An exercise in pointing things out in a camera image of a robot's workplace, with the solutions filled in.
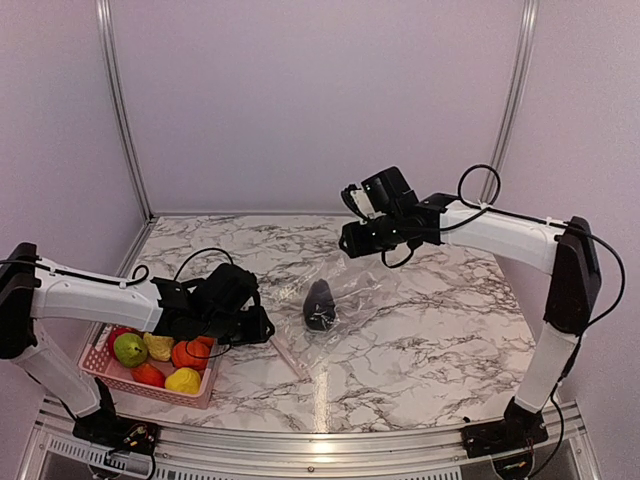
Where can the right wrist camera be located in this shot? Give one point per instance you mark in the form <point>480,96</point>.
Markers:
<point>357,201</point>

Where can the beige fake bread ball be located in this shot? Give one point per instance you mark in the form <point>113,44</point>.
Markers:
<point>159,347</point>

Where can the clear zip top bag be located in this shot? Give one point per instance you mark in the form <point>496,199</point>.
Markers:
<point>360,288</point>

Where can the yellow fake lemon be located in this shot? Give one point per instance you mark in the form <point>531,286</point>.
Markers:
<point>184,380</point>

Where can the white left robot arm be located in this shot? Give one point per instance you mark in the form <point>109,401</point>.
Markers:
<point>35,288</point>

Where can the front aluminium rail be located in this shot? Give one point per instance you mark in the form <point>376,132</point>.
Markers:
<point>192,452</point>

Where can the orange fake fruit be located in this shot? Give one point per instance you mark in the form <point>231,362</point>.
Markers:
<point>192,354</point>

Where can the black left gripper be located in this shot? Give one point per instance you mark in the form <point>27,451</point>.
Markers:
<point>258,333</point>

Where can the aluminium frame post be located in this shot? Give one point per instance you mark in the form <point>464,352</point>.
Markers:
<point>517,84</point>
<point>116,91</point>

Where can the red orange fake tomato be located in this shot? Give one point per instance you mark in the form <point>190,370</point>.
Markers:
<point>148,374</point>

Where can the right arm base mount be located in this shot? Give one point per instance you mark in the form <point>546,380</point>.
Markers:
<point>498,437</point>

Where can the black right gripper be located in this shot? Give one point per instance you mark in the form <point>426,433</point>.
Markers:
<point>356,246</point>

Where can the left aluminium frame post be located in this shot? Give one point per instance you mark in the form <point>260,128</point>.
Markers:
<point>116,91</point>

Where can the red fake apple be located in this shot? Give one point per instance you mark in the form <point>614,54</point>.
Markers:
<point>115,333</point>

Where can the right aluminium frame post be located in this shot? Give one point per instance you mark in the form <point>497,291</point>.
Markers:
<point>517,84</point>

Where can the light green fake pear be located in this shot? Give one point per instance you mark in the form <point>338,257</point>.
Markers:
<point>130,350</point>

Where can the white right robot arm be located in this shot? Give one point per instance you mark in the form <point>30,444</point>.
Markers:
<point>551,265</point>

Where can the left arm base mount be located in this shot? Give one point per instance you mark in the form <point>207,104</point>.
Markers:
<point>119,434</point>

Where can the pink perforated plastic basket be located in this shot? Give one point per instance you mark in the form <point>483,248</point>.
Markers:
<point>97,361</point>

